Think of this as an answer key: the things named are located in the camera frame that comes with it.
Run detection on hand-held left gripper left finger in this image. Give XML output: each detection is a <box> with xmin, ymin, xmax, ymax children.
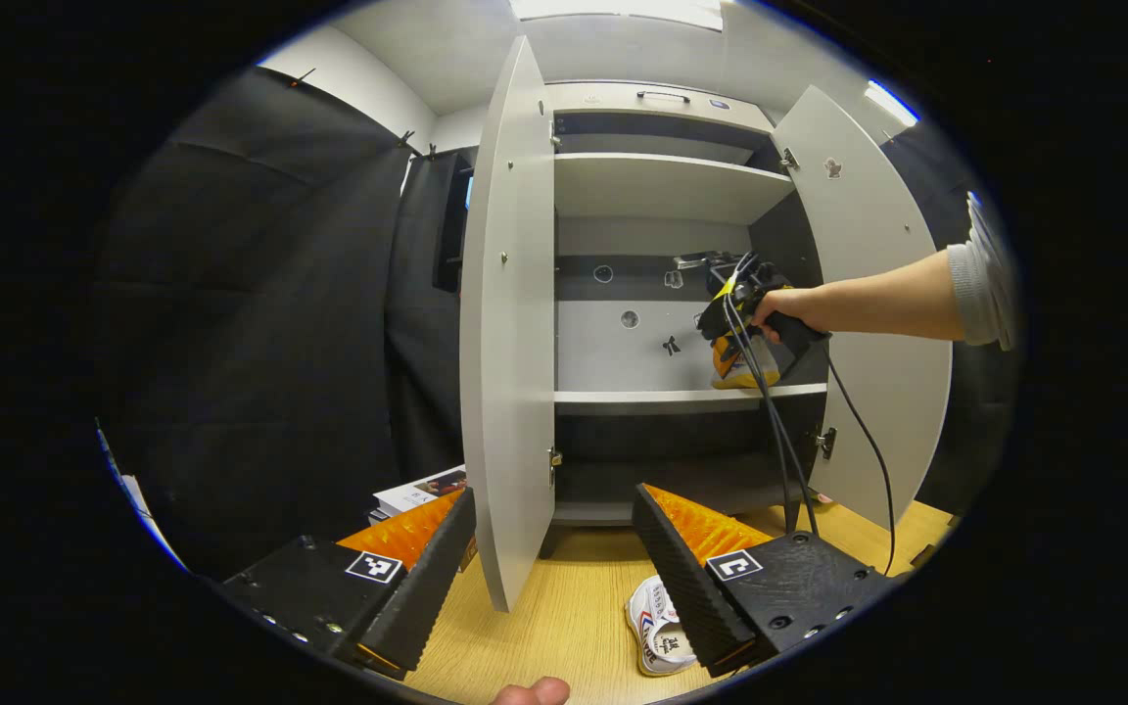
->
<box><xmin>202</xmin><ymin>488</ymin><xmax>478</xmax><ymax>683</ymax></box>

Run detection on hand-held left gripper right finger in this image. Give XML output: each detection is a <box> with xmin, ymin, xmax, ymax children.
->
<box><xmin>633</xmin><ymin>484</ymin><xmax>903</xmax><ymax>679</ymax></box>

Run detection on white shoe with yellow sole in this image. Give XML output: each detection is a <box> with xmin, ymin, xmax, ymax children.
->
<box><xmin>626</xmin><ymin>575</ymin><xmax>700</xmax><ymax>678</ymax></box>
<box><xmin>713</xmin><ymin>338</ymin><xmax>782</xmax><ymax>391</ymax></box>

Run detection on stack of books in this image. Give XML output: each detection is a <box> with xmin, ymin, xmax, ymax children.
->
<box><xmin>368</xmin><ymin>465</ymin><xmax>472</xmax><ymax>525</ymax></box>

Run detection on small ceiling light panel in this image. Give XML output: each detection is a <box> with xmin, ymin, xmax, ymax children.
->
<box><xmin>863</xmin><ymin>80</ymin><xmax>920</xmax><ymax>128</ymax></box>

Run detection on black backdrop cloth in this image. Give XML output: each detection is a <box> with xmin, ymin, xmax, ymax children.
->
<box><xmin>94</xmin><ymin>67</ymin><xmax>1025</xmax><ymax>579</ymax></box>

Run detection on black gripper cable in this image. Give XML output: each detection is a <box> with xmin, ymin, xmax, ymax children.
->
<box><xmin>822</xmin><ymin>343</ymin><xmax>898</xmax><ymax>579</ymax></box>
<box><xmin>721</xmin><ymin>253</ymin><xmax>818</xmax><ymax>538</ymax></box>

